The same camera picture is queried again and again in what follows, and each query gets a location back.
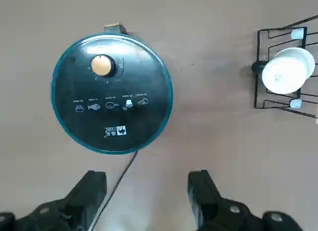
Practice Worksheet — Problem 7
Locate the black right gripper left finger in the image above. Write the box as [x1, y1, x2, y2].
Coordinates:
[0, 170, 108, 231]

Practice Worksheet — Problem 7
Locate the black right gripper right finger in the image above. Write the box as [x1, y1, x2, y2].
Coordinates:
[187, 169, 305, 231]

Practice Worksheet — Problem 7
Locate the orange air fryer knob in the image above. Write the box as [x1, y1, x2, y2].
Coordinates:
[91, 54, 116, 77]

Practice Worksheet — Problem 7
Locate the green round air fryer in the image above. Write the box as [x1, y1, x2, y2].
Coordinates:
[51, 22, 174, 155]

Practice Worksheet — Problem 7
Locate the white ceramic cup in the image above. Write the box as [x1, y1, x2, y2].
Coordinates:
[261, 47, 316, 94]

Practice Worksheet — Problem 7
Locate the black air fryer power cable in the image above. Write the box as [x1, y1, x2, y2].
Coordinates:
[89, 150, 139, 231]

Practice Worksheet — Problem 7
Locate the black wire cup rack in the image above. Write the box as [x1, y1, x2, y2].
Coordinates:
[250, 14, 318, 120]

